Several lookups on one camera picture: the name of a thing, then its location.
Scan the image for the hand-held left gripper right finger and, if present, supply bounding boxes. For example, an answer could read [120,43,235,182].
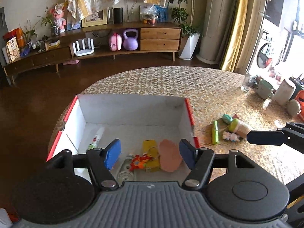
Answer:
[179,138,256,191]

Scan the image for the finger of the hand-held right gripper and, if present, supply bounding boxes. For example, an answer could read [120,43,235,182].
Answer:
[246,122,304,155]

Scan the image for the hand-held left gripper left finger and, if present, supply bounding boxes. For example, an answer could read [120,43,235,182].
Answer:
[46,138,122,191]

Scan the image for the small clear bottle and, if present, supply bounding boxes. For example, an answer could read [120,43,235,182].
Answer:
[117,155,136,183]

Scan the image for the white pen with green band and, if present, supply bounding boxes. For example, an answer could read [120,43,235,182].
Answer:
[86,127,105,151]

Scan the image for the toothpick jar with green lid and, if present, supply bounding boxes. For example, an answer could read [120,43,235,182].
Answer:
[228,119,251,139]

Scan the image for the orange red toy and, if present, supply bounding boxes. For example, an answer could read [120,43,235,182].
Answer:
[129,154,152,171]

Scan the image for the small rabbit figurine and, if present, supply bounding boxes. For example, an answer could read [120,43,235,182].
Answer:
[222,131,240,142]

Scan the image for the small yellow box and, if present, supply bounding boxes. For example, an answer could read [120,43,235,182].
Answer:
[142,140,161,173]

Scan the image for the red cardboard box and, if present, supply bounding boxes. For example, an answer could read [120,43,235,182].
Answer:
[46,94,200,186]

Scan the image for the round grey-green pot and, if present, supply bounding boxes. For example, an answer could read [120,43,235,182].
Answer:
[286,99,302,117]

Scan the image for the green mug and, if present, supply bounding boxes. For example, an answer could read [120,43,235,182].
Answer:
[257,79,276,100]

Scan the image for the white ceramic jar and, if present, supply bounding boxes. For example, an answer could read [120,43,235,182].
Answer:
[272,78,297,106]

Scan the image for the orange tissue box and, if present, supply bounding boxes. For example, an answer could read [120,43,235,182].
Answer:
[294,90,304,121]

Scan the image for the clear drinking glass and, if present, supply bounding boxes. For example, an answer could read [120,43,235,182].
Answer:
[241,72,252,93]

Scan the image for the washing machine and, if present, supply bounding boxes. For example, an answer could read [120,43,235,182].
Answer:
[247,28,278,75]

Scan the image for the white planter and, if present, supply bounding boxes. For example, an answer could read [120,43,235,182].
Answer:
[179,33,201,60]

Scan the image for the white router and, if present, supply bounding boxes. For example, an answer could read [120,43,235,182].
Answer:
[72,38,95,57]

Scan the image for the pink toy suitcase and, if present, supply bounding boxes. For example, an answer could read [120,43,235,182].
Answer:
[109,33,123,51]

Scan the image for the yellow curtain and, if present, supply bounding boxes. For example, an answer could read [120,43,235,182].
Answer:
[220,0,252,73]

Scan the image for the purple kettlebell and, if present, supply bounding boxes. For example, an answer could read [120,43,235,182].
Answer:
[123,29,139,51]

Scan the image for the wooden tv cabinet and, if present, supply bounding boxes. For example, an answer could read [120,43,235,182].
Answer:
[3,21,183,86]

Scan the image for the standing air conditioner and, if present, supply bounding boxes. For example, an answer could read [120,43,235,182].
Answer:
[196,0,238,64]

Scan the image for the yellow and white box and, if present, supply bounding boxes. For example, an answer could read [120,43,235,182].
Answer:
[45,39,60,51]

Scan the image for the small potted plant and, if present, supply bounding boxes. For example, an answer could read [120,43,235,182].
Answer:
[38,5,60,36]
[20,20,38,50]

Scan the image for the black speaker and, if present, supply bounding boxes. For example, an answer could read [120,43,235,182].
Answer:
[113,8,123,24]

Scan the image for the blue bag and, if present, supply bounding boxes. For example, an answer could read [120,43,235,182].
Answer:
[154,5,169,22]

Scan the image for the beige snack box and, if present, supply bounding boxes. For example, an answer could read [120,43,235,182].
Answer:
[6,36,21,62]

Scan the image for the plastic bag of fruit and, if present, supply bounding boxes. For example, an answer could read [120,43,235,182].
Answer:
[140,3,158,25]

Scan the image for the pink doll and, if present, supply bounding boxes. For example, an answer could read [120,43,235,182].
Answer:
[53,3,68,33]

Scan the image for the picture frame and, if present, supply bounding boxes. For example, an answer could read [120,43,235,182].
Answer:
[82,10,108,28]

